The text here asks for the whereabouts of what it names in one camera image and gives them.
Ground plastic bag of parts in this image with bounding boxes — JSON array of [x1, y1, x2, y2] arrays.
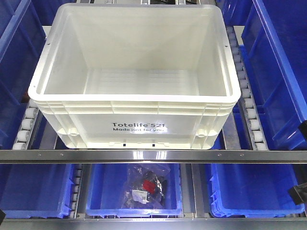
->
[[121, 163, 171, 209]]

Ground lower roller track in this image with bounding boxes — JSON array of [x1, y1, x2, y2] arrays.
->
[[69, 163, 83, 219]]

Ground metal shelf bottom rail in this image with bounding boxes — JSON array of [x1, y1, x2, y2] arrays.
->
[[0, 218, 307, 230]]

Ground metal shelf front rail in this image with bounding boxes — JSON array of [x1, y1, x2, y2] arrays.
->
[[0, 149, 307, 164]]

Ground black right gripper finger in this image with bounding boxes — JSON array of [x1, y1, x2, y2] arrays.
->
[[288, 183, 307, 205], [298, 120, 307, 138]]

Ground white plastic tote box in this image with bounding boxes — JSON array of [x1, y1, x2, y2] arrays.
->
[[28, 3, 241, 150]]

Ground blue bin lower right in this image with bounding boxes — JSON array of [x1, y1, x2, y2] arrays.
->
[[204, 163, 305, 218]]

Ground white roller track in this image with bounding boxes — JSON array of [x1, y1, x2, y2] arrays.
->
[[226, 26, 268, 151], [12, 99, 39, 150]]

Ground right white roller track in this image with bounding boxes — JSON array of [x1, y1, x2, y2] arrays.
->
[[226, 26, 268, 151]]

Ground metal shelf rail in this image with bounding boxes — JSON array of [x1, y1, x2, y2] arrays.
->
[[0, 218, 307, 230], [0, 149, 307, 164]]

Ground blue bin lower left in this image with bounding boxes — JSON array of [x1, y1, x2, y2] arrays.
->
[[0, 164, 75, 219]]

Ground blue shelf bin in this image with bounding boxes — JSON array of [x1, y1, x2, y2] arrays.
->
[[217, 0, 307, 150]]

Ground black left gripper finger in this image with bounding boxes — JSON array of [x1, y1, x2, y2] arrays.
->
[[0, 210, 6, 222]]

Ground left white roller track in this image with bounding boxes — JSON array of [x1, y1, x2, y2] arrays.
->
[[12, 99, 39, 150]]

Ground blue bin upper left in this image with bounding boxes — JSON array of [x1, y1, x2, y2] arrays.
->
[[0, 0, 67, 150]]

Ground blue bin lower middle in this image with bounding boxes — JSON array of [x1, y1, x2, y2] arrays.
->
[[86, 163, 182, 218]]

